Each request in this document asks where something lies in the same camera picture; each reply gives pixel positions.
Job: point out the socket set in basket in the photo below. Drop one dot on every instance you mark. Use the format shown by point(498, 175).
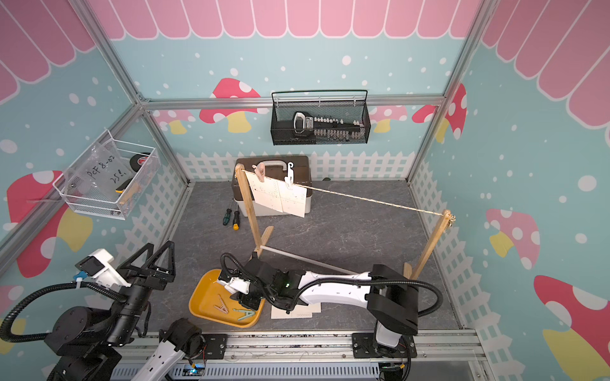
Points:
point(327, 129)

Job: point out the black wire mesh basket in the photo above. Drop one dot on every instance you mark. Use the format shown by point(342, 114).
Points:
point(349, 105)

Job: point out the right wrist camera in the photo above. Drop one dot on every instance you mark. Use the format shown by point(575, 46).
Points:
point(233, 284)

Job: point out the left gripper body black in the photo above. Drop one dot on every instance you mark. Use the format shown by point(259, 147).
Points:
point(137, 298)

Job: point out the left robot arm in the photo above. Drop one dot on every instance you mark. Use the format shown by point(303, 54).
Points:
point(87, 339)

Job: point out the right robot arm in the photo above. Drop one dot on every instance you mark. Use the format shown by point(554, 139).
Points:
point(396, 302)

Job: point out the white wire basket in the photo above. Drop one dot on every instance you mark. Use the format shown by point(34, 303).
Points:
point(101, 183)

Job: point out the brown lidded storage box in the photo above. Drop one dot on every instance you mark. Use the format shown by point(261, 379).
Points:
point(276, 168)

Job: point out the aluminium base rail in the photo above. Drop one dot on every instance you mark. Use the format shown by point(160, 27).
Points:
point(319, 355)

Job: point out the yellow plastic tray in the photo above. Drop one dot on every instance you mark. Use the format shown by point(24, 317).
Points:
point(200, 303)

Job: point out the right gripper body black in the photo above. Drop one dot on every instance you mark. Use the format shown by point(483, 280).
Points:
point(250, 300)

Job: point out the yellow handled screwdriver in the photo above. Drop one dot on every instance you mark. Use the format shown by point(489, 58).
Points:
point(237, 219)

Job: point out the green handled screwdriver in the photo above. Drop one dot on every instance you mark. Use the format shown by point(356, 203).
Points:
point(228, 214)

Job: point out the black tape roll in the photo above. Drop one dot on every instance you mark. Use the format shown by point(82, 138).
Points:
point(138, 160)

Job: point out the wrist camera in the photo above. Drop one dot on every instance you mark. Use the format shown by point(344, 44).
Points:
point(233, 284)
point(98, 266)

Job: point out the postcard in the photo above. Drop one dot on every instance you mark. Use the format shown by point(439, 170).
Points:
point(293, 199)
point(300, 312)
point(266, 192)

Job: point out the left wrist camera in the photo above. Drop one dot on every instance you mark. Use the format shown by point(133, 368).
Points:
point(98, 266)

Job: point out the green clothespin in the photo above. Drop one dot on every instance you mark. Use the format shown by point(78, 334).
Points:
point(244, 314)

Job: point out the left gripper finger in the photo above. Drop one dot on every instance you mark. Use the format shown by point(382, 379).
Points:
point(133, 265)
point(162, 264)

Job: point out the wooden clothesline rack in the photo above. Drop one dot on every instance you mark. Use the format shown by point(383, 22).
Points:
point(352, 225)

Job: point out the pink clothespin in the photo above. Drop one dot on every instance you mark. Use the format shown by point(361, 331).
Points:
point(219, 305)
point(259, 171)

